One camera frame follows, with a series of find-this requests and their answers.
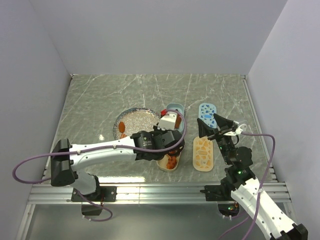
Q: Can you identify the blue patterned lid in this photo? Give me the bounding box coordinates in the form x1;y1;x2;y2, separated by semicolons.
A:
198;103;217;128

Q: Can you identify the aluminium frame rail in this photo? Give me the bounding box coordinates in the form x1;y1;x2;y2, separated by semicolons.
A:
27;182;292;206

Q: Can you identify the spotted orange food piece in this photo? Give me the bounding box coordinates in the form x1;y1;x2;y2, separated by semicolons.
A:
166;156;177;170

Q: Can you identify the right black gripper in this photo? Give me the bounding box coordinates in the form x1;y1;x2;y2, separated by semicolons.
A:
196;113;234;164

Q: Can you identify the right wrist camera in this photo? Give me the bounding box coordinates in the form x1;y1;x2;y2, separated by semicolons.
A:
233;120;248;136

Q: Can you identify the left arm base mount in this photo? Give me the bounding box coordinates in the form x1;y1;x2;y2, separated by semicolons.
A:
71;184;118;217

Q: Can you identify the red-brown meat slab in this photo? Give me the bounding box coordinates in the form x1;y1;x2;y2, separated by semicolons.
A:
174;115;182;129

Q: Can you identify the beige lunch box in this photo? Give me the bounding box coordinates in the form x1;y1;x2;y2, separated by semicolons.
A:
156;154;181;172

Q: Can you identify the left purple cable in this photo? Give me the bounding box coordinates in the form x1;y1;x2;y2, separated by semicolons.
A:
12;108;188;222

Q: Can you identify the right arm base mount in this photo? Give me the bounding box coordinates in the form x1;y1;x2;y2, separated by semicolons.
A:
200;177;240;218

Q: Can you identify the blue lunch box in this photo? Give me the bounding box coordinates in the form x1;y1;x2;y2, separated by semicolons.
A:
166;103;185;133

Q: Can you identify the beige patterned lid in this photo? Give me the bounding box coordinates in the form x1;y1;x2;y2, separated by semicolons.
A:
192;136;214;172

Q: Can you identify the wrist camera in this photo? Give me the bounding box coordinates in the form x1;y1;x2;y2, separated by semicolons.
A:
233;120;248;136
157;109;179;131

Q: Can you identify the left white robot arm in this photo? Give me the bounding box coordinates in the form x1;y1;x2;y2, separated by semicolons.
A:
50;127;186;201

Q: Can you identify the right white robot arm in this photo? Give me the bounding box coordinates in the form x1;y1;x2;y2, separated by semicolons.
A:
197;114;308;240

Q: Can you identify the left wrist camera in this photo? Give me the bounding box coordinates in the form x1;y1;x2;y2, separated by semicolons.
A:
157;109;179;131

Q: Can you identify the speckled round plate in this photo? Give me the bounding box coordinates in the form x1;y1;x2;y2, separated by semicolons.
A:
113;107;161;140

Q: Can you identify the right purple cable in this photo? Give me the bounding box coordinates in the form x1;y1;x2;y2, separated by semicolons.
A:
218;132;278;240

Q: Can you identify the orange oval nugget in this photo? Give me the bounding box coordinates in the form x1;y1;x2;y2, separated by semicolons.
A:
118;121;126;133

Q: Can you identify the purple cable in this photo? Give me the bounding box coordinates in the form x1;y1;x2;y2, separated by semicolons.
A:
218;132;278;240
12;108;188;222

